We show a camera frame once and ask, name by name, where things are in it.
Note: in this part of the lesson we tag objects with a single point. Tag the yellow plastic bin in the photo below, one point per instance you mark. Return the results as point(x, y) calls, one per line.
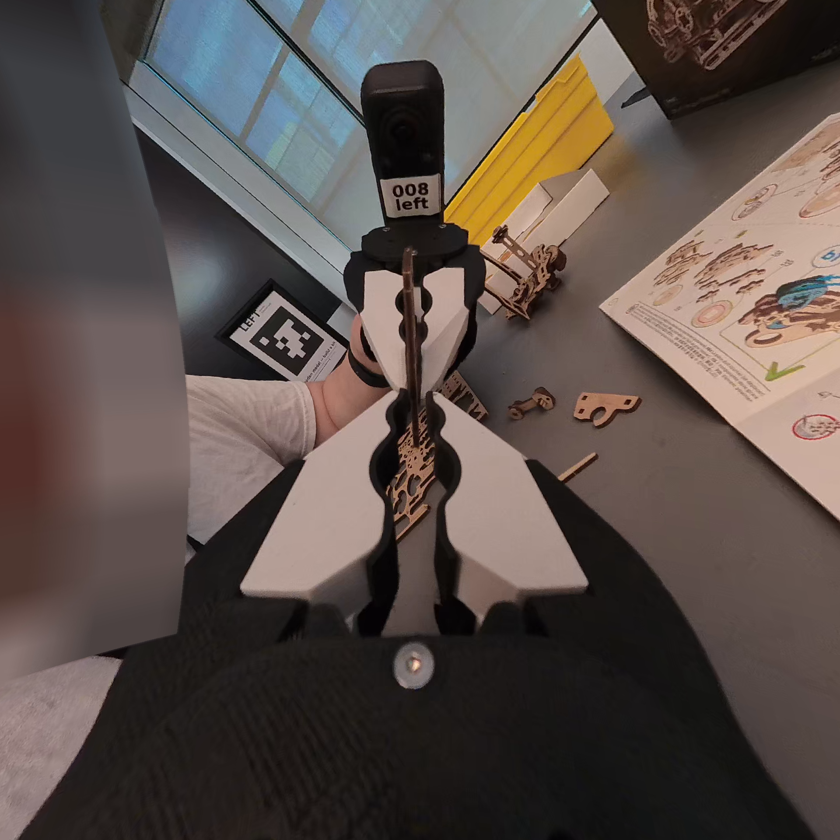
point(525, 151)

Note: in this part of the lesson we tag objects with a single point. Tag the wooden bracket plate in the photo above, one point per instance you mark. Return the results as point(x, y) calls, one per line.
point(605, 407)

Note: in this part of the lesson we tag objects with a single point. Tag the small wooden axle part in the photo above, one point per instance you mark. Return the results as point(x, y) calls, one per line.
point(530, 402)

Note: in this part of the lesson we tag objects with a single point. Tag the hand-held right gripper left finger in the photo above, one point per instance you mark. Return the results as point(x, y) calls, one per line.
point(315, 531)

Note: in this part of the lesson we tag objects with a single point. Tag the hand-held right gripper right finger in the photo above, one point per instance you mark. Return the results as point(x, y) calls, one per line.
point(512, 531)

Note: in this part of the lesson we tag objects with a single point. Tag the black framed marker card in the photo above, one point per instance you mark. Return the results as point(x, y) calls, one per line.
point(282, 341)

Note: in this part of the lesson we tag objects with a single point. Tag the laser-cut wooden parts sheet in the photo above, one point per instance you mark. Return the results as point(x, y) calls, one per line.
point(413, 479)

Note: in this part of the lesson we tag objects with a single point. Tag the white cardboard box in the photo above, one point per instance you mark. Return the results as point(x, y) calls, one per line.
point(568, 203)

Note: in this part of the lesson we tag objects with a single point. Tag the black model kit box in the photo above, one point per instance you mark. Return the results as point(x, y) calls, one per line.
point(735, 52)

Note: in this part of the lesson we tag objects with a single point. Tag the thin wooden stick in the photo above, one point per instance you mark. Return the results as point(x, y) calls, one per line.
point(577, 466)

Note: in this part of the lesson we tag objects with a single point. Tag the person's left hand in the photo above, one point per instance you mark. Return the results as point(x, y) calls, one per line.
point(341, 400)

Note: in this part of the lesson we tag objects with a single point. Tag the partly assembled wooden model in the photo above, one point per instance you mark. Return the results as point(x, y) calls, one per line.
point(528, 275)

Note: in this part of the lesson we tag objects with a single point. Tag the assembly instruction manual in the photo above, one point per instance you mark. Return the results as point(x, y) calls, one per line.
point(741, 315)

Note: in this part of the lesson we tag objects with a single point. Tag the person's left forearm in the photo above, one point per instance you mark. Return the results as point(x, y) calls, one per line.
point(243, 426)

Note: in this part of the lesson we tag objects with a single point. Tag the slotted wooden model part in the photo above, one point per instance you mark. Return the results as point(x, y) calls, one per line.
point(409, 289)

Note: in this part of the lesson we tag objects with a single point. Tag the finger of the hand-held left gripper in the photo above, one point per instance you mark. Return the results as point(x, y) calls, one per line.
point(380, 328)
point(441, 328)

